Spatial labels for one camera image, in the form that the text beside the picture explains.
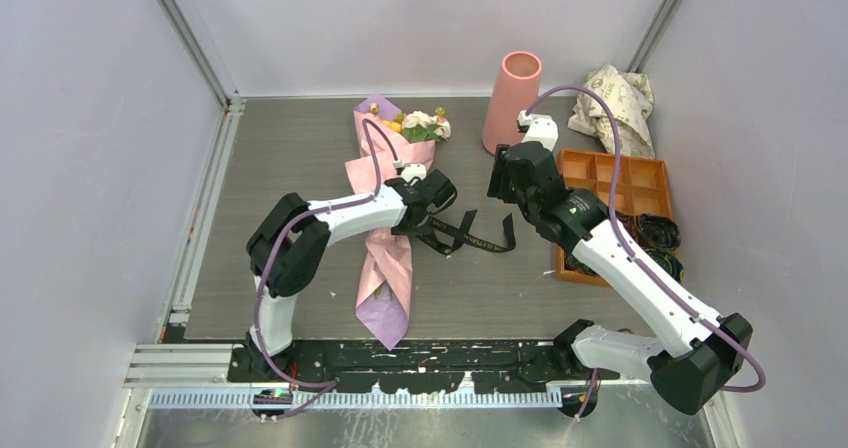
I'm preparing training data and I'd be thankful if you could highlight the black ribbon with gold text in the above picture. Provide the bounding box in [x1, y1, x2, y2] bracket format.
[391, 210, 517, 257]

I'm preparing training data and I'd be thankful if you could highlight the pink flower bouquet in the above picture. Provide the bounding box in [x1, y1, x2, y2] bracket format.
[345, 93, 436, 350]

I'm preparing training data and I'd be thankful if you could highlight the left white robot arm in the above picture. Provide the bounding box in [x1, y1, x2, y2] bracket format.
[246, 170, 457, 381]

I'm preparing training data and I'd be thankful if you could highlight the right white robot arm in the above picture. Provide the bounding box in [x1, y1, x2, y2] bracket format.
[488, 141, 753, 415]

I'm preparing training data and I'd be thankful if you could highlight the pink cylindrical vase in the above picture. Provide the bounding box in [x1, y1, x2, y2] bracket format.
[482, 51, 542, 155]

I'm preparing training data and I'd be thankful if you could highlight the orange compartment tray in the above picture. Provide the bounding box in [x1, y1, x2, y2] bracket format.
[556, 149, 675, 255]

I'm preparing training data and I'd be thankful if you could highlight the crumpled printed paper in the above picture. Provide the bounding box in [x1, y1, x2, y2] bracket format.
[567, 64, 656, 159]

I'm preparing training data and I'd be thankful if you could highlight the black rolled ribbon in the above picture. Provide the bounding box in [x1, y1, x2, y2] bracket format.
[635, 213, 682, 251]

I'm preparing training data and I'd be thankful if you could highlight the dark green rolled ribbon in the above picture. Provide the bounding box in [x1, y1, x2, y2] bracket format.
[648, 249, 684, 283]

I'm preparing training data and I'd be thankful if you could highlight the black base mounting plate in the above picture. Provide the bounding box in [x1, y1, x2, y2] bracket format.
[227, 338, 621, 420]

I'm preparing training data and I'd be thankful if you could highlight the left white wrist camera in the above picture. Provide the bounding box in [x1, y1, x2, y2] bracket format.
[394, 160, 427, 184]

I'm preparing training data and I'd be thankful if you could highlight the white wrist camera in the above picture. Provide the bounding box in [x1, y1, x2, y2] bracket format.
[517, 110, 559, 152]
[394, 160, 427, 184]

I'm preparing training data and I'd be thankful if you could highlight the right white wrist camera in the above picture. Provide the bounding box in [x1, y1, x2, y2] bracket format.
[517, 110, 559, 152]

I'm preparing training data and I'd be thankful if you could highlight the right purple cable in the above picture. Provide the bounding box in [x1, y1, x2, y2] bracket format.
[523, 85, 768, 422]

